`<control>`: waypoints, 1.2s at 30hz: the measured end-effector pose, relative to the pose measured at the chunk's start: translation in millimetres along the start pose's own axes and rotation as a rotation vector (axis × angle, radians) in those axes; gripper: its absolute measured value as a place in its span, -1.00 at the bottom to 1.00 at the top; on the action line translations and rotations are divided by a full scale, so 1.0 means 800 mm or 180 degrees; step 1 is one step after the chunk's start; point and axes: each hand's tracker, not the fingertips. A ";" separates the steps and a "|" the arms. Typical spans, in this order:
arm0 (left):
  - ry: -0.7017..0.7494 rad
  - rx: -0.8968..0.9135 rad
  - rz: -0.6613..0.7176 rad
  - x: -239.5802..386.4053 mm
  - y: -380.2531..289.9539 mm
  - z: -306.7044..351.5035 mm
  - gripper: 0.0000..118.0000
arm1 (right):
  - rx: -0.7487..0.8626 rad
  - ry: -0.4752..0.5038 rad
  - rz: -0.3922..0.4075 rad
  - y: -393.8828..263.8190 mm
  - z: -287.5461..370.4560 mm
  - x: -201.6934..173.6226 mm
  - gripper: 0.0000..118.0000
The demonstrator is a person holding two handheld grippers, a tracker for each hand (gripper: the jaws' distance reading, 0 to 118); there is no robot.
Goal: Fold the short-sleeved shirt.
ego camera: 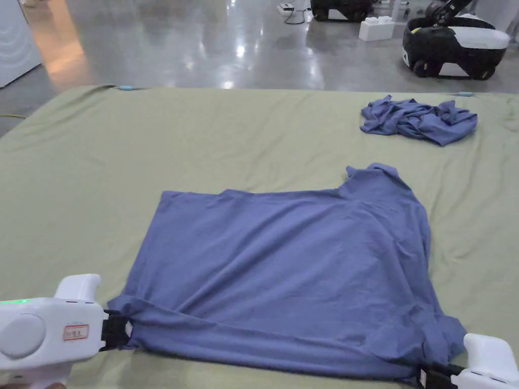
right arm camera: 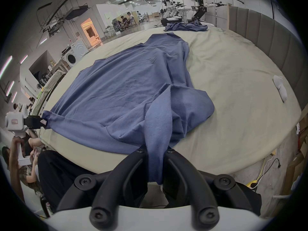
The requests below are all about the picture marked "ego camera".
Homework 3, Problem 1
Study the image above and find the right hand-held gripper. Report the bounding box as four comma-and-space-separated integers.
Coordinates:
417, 333, 519, 389

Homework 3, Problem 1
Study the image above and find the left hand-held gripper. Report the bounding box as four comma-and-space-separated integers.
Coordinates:
0, 274, 134, 389

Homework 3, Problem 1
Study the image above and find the blue shirt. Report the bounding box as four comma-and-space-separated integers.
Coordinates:
107, 162, 468, 382

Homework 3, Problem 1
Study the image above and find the bed with pale green sheet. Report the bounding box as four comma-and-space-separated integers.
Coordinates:
0, 84, 519, 389

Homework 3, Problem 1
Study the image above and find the bunched blue garment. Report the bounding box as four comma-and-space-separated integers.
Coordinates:
359, 95, 479, 147

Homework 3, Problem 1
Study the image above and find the white washing machine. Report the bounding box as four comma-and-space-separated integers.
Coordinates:
0, 0, 44, 89

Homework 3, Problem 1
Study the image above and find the black and white wheeled robot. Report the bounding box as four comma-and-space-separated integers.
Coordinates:
402, 0, 511, 81
310, 0, 376, 23

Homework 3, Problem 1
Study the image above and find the white block-shaped box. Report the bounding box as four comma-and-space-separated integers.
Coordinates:
358, 15, 397, 43

